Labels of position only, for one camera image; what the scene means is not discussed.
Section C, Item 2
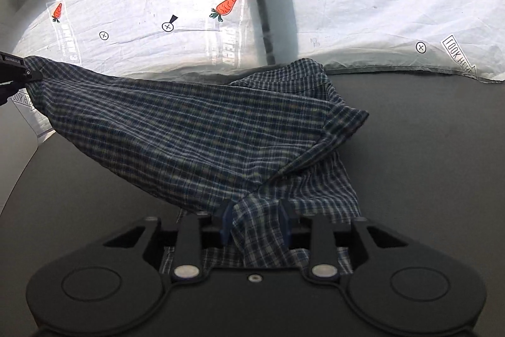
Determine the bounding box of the blue plaid shirt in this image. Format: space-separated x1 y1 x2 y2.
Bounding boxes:
24 57 371 276

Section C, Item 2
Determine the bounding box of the white printed backdrop sheet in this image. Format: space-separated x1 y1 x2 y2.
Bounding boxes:
0 0 505 142

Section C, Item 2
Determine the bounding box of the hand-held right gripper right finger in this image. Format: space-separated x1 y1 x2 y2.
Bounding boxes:
278 200 403 279

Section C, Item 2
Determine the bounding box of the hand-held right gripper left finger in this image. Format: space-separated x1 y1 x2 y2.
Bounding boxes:
103 203 236 280

